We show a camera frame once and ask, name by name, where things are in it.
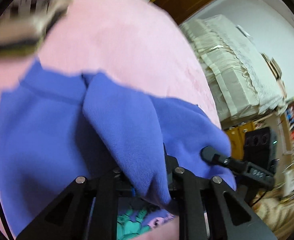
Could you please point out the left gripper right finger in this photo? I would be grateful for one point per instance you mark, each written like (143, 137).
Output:
(210, 209)

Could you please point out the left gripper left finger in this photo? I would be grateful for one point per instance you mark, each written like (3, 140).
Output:
(85, 209)

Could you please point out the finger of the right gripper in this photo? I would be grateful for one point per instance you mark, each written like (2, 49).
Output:
(212, 157)

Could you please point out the purple zip hoodie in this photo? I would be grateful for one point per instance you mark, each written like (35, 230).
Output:
(55, 128)

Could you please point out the wooden drawer cabinet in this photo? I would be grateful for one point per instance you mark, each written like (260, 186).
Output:
(236, 136)

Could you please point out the black speaker box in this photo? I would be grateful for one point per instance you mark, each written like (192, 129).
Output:
(260, 148)

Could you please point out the beige lace covered furniture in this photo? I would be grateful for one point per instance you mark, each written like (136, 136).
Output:
(240, 80)

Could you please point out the pink bed blanket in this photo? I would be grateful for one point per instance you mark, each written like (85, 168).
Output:
(132, 41)

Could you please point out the dark grey folded garment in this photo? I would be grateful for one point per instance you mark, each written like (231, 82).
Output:
(29, 46)

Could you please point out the cream fleece folded garment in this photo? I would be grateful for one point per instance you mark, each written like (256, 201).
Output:
(26, 22)

